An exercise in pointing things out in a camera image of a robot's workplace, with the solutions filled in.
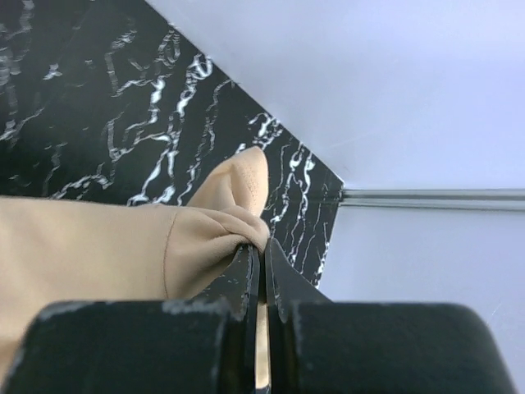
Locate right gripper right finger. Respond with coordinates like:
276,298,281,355
264,238,331,320

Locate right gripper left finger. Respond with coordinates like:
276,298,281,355
194,245,260,320

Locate beige t shirt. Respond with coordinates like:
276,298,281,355
1,147,269,370

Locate aluminium frame post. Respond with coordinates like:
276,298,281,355
340,189,524,212

